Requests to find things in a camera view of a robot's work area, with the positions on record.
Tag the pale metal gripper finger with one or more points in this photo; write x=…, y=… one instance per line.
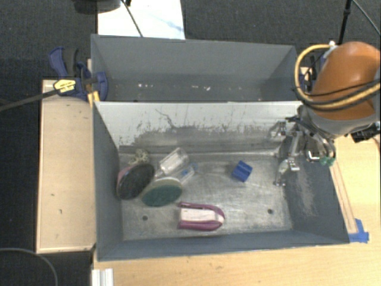
x=286, y=168
x=276, y=130

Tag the blue ribbed block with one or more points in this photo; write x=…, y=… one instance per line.
x=241, y=171

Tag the grey metal bin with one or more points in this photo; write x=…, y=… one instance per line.
x=226, y=201

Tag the small clear plastic cup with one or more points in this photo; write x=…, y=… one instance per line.
x=187, y=174

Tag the clear glass cup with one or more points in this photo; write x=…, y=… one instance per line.
x=174, y=161

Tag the green round scouring sponge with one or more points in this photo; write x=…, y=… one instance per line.
x=162, y=193

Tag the beige speckled lump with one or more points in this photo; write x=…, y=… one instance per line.
x=140, y=156

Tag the pale wood board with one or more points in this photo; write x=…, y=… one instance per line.
x=67, y=171

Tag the black cylinder on white bracket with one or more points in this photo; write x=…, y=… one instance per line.
x=361, y=135

